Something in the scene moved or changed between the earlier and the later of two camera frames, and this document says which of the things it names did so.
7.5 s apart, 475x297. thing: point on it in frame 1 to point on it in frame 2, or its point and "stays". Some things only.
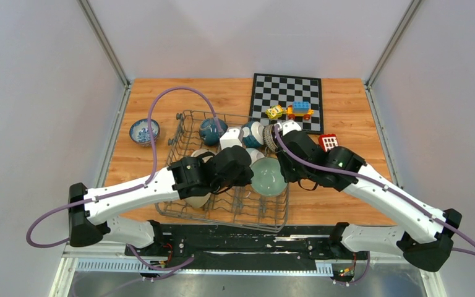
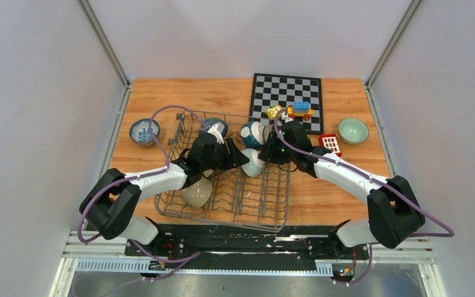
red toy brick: (328, 141) stays
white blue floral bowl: (139, 131) stays
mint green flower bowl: (267, 178) to (352, 131)
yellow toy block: (274, 111) stays
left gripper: (245, 178) to (233, 159)
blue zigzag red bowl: (149, 144) stays
